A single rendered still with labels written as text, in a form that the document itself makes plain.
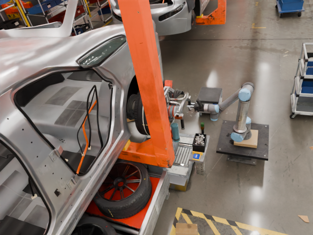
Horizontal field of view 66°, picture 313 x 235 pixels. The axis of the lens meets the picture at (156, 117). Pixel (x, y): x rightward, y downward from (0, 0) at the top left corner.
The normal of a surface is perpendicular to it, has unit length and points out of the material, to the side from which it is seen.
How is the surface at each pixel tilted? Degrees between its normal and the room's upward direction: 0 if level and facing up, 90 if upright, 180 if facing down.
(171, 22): 90
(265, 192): 0
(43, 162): 86
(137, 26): 90
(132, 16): 90
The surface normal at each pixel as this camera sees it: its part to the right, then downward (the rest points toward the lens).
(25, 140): 0.87, -0.04
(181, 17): 0.43, 0.52
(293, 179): -0.16, -0.76
